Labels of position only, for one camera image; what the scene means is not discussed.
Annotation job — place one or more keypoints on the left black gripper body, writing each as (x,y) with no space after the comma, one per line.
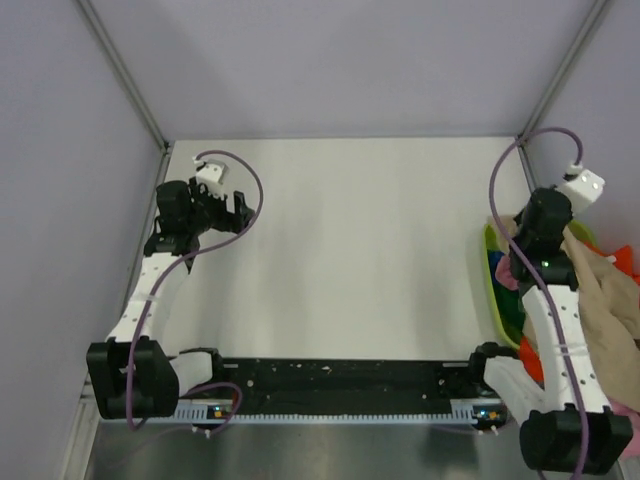
(207,210)

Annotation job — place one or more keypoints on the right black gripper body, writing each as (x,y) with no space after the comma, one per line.
(517,220)

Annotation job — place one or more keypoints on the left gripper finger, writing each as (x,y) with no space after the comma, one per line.
(235,222)
(241,208)

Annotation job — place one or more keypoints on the beige t shirt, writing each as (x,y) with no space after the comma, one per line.
(608,302)

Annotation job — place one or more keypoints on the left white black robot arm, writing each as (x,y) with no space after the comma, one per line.
(132,375)

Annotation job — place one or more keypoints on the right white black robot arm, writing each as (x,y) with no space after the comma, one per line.
(566,423)

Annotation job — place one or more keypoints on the green plastic basket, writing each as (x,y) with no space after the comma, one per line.
(490,242)

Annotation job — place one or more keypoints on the blue t shirt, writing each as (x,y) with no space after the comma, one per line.
(494,257)

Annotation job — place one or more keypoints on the pink t shirt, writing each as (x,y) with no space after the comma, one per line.
(504,276)

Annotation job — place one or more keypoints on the dark green t shirt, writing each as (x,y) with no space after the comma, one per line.
(511,315)

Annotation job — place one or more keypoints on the orange t shirt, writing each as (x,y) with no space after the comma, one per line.
(621,382)

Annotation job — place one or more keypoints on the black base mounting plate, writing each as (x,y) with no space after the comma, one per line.
(321,387)

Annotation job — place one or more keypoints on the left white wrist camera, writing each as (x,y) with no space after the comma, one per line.
(212,175)

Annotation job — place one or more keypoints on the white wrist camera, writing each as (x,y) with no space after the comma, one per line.
(583,190)
(212,175)

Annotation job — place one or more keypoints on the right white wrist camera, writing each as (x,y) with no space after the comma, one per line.
(583,190)

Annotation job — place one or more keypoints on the left aluminium frame post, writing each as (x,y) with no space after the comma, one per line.
(116,63)

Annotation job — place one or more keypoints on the aluminium frame post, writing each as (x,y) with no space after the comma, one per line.
(116,63)
(596,15)

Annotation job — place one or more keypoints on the grey slotted cable duct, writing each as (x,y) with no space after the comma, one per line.
(330,416)

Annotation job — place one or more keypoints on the right aluminium frame post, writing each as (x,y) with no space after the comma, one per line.
(596,15)

